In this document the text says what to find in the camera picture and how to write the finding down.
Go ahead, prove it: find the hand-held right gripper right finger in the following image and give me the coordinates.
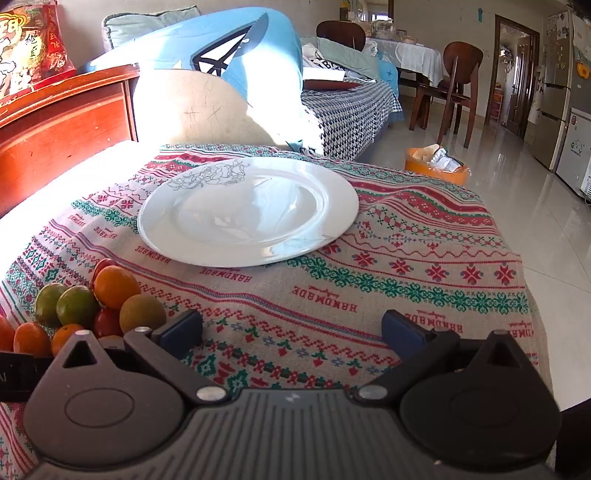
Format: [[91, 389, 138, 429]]
[[350, 309, 540, 406]]

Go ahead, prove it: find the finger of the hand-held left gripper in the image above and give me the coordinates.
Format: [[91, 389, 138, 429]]
[[0, 352, 54, 403]]

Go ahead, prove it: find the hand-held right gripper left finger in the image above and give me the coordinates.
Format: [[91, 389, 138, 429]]
[[44, 308, 228, 408]]

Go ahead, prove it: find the orange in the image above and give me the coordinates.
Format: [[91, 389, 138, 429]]
[[93, 265, 141, 310], [0, 315, 16, 352], [13, 323, 51, 357], [51, 324, 86, 357]]

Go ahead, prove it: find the green citrus fruit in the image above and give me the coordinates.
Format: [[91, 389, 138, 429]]
[[56, 286, 100, 329], [34, 283, 68, 328]]

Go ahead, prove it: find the white plate with flower print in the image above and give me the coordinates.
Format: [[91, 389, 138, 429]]
[[137, 157, 360, 268]]

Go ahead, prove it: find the brown kiwi fruit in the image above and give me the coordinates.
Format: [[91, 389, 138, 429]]
[[119, 295, 167, 334]]

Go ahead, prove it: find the patterned woven tablecloth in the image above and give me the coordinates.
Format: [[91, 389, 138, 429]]
[[0, 143, 555, 480]]

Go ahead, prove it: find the orange trash bin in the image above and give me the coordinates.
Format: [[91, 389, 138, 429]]
[[404, 144, 472, 185]]

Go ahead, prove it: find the crumpled silver packet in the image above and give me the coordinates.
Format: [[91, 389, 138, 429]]
[[429, 145, 467, 174]]

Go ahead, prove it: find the checkered sofa blanket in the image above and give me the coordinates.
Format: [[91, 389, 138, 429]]
[[300, 78, 400, 160]]

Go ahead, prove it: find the sofa with patterned cover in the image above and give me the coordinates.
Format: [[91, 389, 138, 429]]
[[133, 69, 324, 153]]

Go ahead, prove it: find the red-brown wooden cabinet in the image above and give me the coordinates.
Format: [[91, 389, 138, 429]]
[[0, 65, 140, 217]]

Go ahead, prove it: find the white chest freezer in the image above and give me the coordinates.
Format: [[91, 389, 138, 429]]
[[554, 108, 591, 199]]

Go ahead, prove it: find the blue star cushion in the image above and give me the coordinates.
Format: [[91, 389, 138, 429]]
[[376, 58, 400, 100]]

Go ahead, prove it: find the red-brown tray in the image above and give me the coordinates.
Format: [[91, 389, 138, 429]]
[[302, 78, 365, 92]]

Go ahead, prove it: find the dining table with white cloth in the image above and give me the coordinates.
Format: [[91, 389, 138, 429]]
[[365, 37, 444, 86]]

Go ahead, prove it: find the silver refrigerator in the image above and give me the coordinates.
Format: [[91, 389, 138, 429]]
[[531, 11, 585, 171]]

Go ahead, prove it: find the dark wooden chair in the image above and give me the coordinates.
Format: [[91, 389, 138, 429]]
[[316, 21, 368, 51], [409, 41, 485, 148]]

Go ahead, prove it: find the light teal cushion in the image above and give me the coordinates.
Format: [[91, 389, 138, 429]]
[[318, 37, 382, 79]]

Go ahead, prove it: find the white printed cloth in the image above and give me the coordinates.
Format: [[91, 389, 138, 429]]
[[301, 41, 347, 81]]

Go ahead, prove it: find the brown wooden door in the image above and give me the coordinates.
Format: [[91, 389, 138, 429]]
[[496, 14, 541, 137]]

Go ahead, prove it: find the blue cloth-covered chair back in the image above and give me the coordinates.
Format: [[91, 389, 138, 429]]
[[76, 7, 305, 109]]

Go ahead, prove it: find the teal pillow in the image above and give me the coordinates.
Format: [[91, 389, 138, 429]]
[[102, 6, 201, 51]]

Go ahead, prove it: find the red snack bag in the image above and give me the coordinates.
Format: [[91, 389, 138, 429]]
[[39, 0, 77, 79]]

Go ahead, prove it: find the red gift box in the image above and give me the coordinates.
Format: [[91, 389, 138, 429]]
[[0, 2, 47, 109]]

